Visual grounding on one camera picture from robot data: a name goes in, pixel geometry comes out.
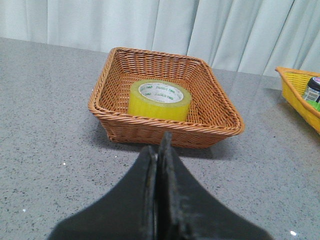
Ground yellow packing tape roll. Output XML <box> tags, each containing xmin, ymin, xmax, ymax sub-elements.
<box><xmin>127</xmin><ymin>79</ymin><xmax>192</xmax><ymax>122</ymax></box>

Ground white curtain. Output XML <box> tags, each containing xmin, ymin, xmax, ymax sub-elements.
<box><xmin>0</xmin><ymin>0</ymin><xmax>320</xmax><ymax>76</ymax></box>

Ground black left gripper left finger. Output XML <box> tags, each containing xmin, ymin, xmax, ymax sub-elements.
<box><xmin>49</xmin><ymin>146</ymin><xmax>157</xmax><ymax>240</ymax></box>

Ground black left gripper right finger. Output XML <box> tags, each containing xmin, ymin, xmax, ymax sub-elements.
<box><xmin>157</xmin><ymin>132</ymin><xmax>272</xmax><ymax>240</ymax></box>

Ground yellow woven plastic basket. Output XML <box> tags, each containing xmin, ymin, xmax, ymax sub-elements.
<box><xmin>274</xmin><ymin>66</ymin><xmax>320</xmax><ymax>136</ymax></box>

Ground brown wicker basket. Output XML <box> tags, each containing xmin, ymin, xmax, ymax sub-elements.
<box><xmin>88</xmin><ymin>47</ymin><xmax>245</xmax><ymax>148</ymax></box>

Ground dark blue lidded jar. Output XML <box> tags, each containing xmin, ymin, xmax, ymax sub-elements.
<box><xmin>302</xmin><ymin>76</ymin><xmax>320</xmax><ymax>102</ymax></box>

